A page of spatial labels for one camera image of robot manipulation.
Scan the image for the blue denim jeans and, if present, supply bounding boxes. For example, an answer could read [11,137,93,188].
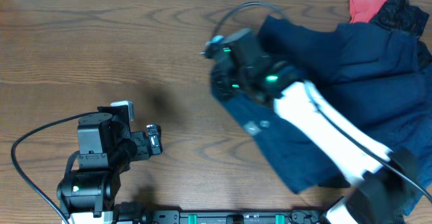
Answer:
[406,123,431,189]

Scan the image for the black patterned garment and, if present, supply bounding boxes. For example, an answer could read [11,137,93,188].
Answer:
[370,0,431,68]

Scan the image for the black cloth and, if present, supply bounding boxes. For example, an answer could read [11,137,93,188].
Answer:
[318,173,351,188]

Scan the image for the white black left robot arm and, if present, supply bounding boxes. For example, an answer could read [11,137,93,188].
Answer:
[57,113,163,223]

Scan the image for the red cloth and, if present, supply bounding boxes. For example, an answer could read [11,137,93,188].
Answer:
[349,0,387,24]

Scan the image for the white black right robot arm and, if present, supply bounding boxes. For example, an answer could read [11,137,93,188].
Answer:
[205,47,421,223]

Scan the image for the navy blue shorts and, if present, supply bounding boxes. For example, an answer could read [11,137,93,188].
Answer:
[211,14,432,194]

